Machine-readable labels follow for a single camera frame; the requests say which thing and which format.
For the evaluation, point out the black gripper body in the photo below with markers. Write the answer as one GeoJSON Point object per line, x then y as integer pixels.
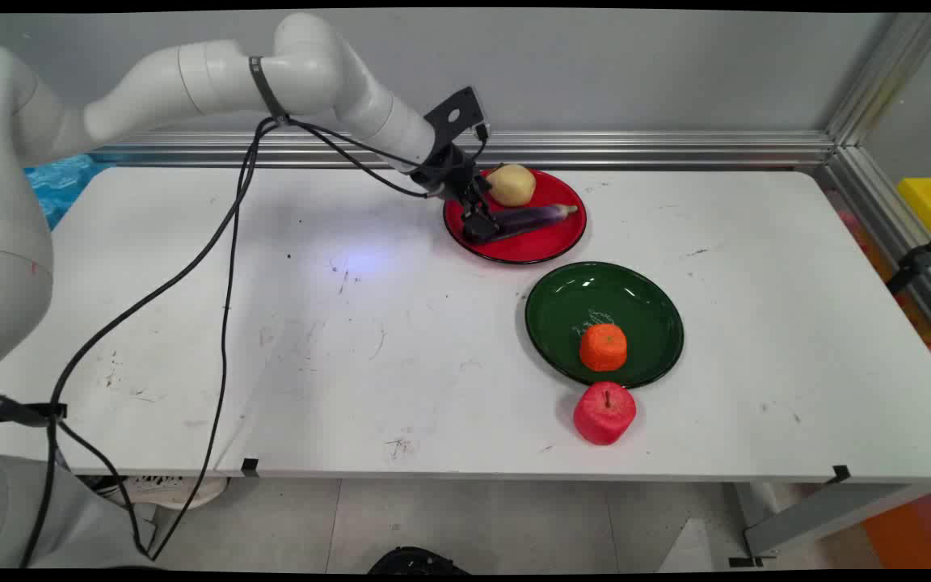
{"type": "Point", "coordinates": [443, 166]}

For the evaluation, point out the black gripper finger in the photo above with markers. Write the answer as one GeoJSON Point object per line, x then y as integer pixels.
{"type": "Point", "coordinates": [478, 196]}
{"type": "Point", "coordinates": [479, 229]}

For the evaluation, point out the purple eggplant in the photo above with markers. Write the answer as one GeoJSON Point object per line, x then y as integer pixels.
{"type": "Point", "coordinates": [534, 218]}

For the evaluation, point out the orange toy fruit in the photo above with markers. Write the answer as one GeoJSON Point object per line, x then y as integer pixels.
{"type": "Point", "coordinates": [603, 347]}

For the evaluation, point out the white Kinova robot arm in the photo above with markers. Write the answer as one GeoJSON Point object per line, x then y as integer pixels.
{"type": "Point", "coordinates": [207, 77]}

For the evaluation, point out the yellow potato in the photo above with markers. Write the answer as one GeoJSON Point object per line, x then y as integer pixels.
{"type": "Point", "coordinates": [511, 184]}

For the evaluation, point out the red plate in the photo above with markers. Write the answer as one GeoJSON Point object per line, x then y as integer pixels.
{"type": "Point", "coordinates": [542, 238]}

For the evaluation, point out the green plate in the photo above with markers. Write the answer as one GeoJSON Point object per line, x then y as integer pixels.
{"type": "Point", "coordinates": [627, 311]}

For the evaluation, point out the red toy apple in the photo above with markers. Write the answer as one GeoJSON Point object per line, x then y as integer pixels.
{"type": "Point", "coordinates": [604, 413]}

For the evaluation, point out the black round object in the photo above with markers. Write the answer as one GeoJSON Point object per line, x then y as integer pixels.
{"type": "Point", "coordinates": [417, 561]}

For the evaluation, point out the blue patterned cloth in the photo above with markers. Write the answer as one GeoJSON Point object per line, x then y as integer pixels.
{"type": "Point", "coordinates": [57, 184]}

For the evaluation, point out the white shoe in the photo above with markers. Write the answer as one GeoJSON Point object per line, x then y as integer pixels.
{"type": "Point", "coordinates": [162, 489]}

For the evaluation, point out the black stand clamp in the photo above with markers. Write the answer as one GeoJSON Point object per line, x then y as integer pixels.
{"type": "Point", "coordinates": [918, 260]}

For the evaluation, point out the grey table leg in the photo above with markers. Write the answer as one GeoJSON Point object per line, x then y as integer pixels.
{"type": "Point", "coordinates": [821, 517]}

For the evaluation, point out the orange box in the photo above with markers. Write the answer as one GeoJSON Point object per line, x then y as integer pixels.
{"type": "Point", "coordinates": [918, 529]}

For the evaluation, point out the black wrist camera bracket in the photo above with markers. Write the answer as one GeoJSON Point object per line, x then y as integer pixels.
{"type": "Point", "coordinates": [457, 111]}

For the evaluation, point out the horizontal aluminium frame rail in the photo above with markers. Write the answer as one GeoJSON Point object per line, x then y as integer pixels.
{"type": "Point", "coordinates": [635, 149]}

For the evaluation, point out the sideways aluminium frame rail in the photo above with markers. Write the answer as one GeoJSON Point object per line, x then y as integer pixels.
{"type": "Point", "coordinates": [894, 218]}

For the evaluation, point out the upright aluminium frame post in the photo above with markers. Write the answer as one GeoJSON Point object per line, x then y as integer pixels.
{"type": "Point", "coordinates": [890, 77]}

